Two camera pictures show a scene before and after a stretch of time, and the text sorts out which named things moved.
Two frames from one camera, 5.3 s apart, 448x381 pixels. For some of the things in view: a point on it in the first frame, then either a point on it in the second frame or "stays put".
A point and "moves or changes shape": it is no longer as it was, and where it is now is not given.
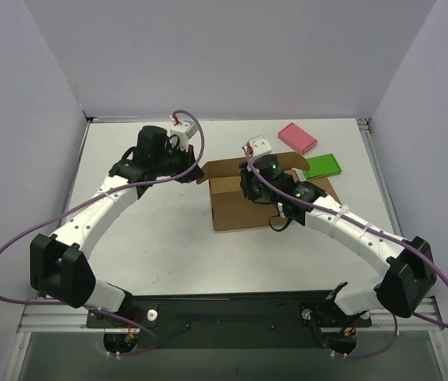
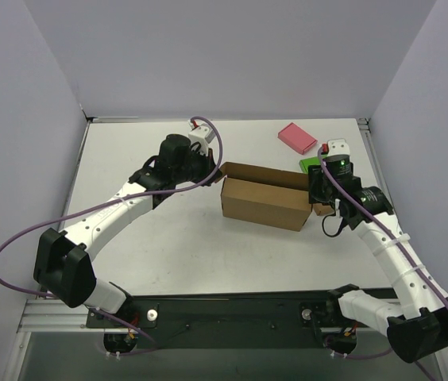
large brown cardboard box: x=230 y=210 moves or changes shape
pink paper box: x=297 y=138 stays put
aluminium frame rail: x=40 y=317 stays put
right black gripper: x=248 y=186 → x=317 y=190
